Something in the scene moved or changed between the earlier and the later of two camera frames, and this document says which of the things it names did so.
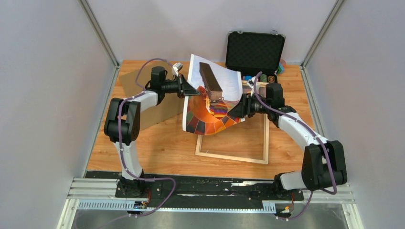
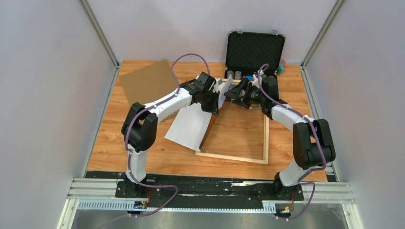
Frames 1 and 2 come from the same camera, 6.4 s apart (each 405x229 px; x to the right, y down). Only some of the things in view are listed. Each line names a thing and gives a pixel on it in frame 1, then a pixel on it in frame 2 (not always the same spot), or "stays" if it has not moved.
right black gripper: [243, 107] to [235, 92]
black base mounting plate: [173, 189] stays
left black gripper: [184, 88] to [214, 108]
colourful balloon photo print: [201, 116] to [192, 125]
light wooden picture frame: [266, 138] stays
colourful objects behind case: [282, 63] stays
